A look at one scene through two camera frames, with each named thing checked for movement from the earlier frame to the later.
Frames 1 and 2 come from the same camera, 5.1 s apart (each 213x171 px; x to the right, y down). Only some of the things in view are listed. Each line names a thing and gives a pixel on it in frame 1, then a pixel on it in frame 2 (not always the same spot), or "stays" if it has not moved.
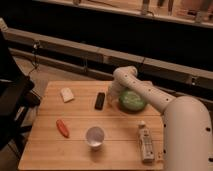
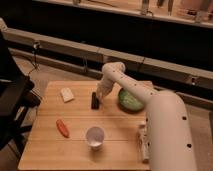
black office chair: x=16 y=98 stays
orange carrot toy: x=62 y=128 stays
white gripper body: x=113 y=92 -> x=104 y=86
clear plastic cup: x=95 y=137 stays
